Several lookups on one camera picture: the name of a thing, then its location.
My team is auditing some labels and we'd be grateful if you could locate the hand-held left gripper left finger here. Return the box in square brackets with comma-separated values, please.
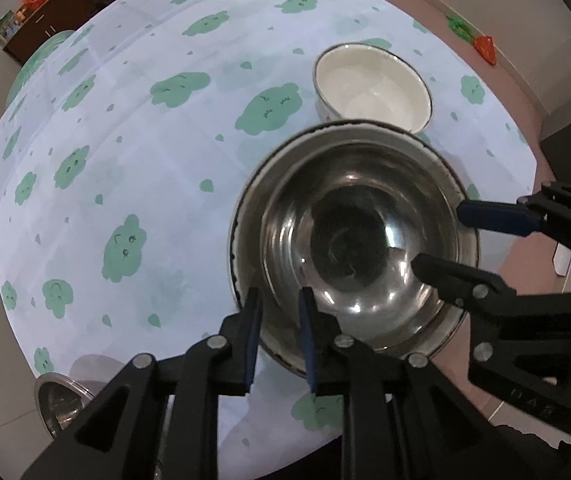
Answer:
[20, 287, 262, 480]

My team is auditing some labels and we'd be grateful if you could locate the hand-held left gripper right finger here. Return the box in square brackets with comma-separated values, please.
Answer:
[299, 287, 531, 480]

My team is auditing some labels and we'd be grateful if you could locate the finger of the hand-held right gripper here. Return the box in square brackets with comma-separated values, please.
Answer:
[412, 254, 519, 321]
[458, 182, 571, 266]

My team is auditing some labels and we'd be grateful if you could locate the large stainless steel bowl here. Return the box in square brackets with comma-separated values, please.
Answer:
[34, 372, 116, 441]
[229, 119, 481, 378]

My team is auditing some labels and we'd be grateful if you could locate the small stainless steel bowl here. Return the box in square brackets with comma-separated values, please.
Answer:
[260, 132, 479, 356]

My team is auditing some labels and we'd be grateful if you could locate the orange carrot toy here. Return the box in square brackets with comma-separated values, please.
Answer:
[473, 35, 497, 67]

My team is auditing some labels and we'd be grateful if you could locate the white enamel bowl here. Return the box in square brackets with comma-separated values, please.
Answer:
[313, 44, 435, 135]

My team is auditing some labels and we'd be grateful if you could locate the green plastic toy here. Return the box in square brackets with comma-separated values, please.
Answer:
[445, 14, 476, 43]

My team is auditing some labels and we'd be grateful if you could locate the green cloud print tablecloth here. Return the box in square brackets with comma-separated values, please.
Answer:
[0, 0, 539, 471]

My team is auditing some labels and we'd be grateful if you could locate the dark wooden sideboard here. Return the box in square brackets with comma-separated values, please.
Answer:
[2, 0, 176, 63]

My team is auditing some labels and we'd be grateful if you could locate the green box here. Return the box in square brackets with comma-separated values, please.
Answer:
[0, 10, 28, 38]

